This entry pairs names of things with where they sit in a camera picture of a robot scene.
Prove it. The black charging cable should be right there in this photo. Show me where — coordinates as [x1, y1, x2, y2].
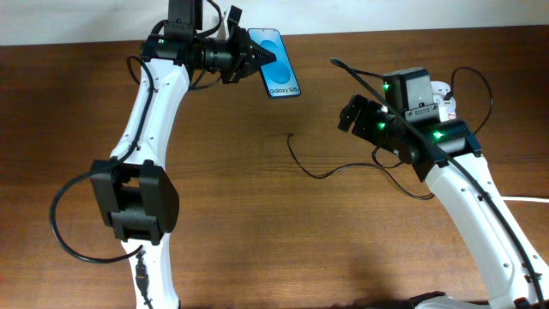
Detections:
[286, 66, 494, 202]

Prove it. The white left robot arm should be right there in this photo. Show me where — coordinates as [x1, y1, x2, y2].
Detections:
[91, 1, 276, 308]

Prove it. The blue Galaxy smartphone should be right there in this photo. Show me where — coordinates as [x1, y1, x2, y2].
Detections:
[248, 28, 301, 99]

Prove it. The white power strip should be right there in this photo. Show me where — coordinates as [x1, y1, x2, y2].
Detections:
[431, 81, 456, 122]

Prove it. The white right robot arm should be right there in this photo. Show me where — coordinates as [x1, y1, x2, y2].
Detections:
[338, 68, 548, 308]

